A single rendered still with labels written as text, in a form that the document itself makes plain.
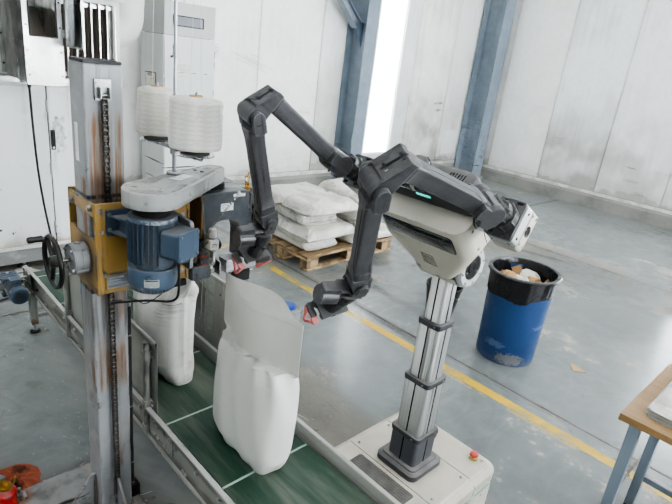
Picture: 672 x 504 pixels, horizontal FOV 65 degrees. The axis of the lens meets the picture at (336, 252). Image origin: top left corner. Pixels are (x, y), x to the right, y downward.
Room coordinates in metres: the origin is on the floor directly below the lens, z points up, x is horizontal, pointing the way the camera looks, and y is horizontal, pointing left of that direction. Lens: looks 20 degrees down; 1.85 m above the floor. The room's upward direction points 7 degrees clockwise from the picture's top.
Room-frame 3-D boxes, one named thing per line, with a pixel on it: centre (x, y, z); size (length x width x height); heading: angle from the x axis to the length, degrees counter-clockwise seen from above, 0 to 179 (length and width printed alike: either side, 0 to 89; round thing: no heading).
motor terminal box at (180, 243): (1.52, 0.48, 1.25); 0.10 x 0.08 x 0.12; 161
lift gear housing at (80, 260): (1.60, 0.85, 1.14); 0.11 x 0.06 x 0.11; 46
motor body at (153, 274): (1.56, 0.58, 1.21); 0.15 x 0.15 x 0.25
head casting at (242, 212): (2.01, 0.52, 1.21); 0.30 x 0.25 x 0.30; 46
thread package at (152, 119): (1.85, 0.67, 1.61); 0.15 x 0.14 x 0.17; 46
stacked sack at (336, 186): (5.40, -0.07, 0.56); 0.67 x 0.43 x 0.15; 46
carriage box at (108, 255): (1.75, 0.73, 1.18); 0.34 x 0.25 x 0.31; 136
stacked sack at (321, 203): (4.79, 0.19, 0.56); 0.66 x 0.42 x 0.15; 136
